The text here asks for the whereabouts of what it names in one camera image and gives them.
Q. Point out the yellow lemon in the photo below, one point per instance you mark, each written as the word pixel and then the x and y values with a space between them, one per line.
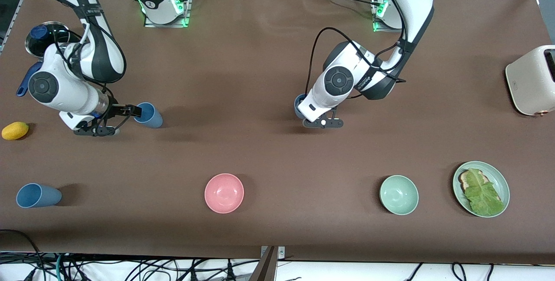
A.
pixel 15 131

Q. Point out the cream toaster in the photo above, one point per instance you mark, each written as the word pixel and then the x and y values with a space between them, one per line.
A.
pixel 527 86

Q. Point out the pink bowl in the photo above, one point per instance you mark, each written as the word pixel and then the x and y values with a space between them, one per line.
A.
pixel 224 193

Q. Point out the aluminium table edge rail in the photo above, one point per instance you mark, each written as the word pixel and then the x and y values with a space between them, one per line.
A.
pixel 13 18

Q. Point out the black pot with glass lid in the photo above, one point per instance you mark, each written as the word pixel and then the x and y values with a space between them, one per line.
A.
pixel 41 38

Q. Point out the brown table cover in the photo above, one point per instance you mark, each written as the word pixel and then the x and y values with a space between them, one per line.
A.
pixel 277 155

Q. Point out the light green plate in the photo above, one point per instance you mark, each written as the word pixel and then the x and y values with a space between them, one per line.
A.
pixel 503 185

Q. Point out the light green bowl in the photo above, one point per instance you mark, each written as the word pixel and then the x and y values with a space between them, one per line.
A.
pixel 399 195

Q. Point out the green lettuce leaf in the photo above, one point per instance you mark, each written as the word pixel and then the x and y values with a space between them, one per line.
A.
pixel 483 194

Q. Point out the toast slice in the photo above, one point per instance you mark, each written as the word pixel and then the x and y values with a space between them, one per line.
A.
pixel 464 181

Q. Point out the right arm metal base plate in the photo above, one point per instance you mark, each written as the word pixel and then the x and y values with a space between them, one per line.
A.
pixel 185 12

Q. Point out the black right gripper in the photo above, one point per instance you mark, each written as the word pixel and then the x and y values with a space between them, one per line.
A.
pixel 116 110

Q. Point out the blue cup with paper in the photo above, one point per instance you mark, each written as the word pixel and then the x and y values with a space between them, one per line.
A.
pixel 299 105

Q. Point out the metal bracket with dark beam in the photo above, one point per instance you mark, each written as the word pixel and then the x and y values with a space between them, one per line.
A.
pixel 269 268

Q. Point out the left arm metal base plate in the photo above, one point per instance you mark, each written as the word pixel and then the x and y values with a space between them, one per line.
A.
pixel 376 12

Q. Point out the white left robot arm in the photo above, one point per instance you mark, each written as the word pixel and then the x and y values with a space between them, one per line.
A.
pixel 416 8

